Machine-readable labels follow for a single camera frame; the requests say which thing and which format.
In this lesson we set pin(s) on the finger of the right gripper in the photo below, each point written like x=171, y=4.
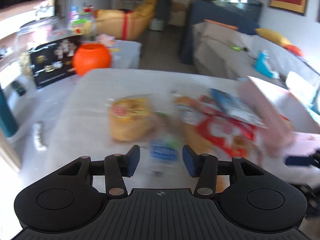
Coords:
x=310, y=160

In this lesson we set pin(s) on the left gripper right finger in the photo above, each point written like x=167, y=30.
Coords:
x=204, y=167

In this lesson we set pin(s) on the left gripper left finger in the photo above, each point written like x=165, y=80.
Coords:
x=118, y=166

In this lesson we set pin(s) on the long bread stick packet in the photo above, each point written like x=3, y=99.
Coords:
x=206, y=129

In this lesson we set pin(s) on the blue label chocolate snack packet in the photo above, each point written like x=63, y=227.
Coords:
x=163, y=154

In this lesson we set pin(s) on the small bread bun packet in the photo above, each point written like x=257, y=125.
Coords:
x=132, y=118

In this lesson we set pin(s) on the blue white snack packet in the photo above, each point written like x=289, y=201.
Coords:
x=234, y=108

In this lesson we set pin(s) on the pink cardboard box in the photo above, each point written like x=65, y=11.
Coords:
x=290, y=130

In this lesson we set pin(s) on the blue tissue box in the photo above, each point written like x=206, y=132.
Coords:
x=263, y=67

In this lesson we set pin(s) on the red cushion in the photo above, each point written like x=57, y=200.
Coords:
x=294, y=49

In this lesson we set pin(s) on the white low side table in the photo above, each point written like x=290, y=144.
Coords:
x=125, y=54

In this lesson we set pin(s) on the orange round pumpkin container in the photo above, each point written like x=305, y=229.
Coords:
x=91, y=56

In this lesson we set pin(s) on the grey covered sofa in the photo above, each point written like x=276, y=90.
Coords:
x=214, y=57

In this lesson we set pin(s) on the green toy on sofa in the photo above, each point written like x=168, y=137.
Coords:
x=237, y=48

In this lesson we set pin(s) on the black plum snack bag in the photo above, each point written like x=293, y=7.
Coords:
x=52, y=61

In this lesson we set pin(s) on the pink plush toy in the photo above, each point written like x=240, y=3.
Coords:
x=106, y=40

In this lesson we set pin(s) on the yellow cushion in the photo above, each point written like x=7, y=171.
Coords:
x=273, y=36

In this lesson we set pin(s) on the yellow armchair with red ribbon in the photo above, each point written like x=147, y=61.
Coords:
x=126, y=24

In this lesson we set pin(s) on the colourful bottles cluster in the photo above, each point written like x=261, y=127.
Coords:
x=82, y=22

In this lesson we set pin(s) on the blue cabinet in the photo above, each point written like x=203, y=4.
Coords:
x=201, y=10

